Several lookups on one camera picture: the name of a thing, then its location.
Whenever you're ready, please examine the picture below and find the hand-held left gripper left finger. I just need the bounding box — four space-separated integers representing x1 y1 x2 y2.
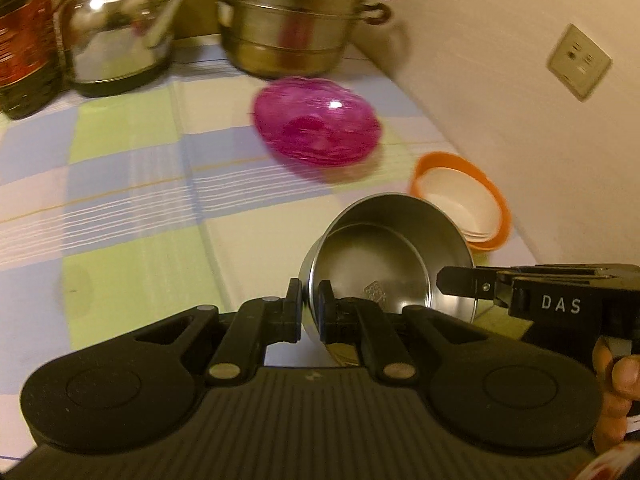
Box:
134 278 304 387

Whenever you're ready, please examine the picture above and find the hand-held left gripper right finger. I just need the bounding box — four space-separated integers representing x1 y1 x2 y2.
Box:
316 280 483 386

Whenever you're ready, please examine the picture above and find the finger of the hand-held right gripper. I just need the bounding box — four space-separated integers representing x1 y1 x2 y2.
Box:
436 266 518 307

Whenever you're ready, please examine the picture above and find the stainless steel bowl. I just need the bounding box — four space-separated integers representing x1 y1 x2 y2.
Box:
298 193 476 367

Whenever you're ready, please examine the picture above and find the orange plastic bowl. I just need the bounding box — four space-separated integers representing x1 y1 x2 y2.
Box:
409 151 512 253

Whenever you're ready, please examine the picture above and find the large pink glass plate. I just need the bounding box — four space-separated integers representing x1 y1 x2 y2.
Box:
252 76 385 170

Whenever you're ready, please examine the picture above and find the person's right hand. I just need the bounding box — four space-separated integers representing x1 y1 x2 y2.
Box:
591 335 640 456

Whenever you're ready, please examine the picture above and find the pastel checked tablecloth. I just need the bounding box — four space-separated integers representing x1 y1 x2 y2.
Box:
0 35 543 461

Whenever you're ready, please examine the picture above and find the stainless steel steamer pot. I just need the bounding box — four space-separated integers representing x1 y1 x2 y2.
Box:
192 0 407 80

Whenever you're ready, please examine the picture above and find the stainless steel kettle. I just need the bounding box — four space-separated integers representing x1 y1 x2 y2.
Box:
52 0 185 98

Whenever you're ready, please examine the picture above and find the dark cooking oil bottle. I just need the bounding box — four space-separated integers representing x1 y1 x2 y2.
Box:
0 0 63 121

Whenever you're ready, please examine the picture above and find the beige wall socket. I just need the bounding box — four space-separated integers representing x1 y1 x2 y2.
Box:
546 23 613 103

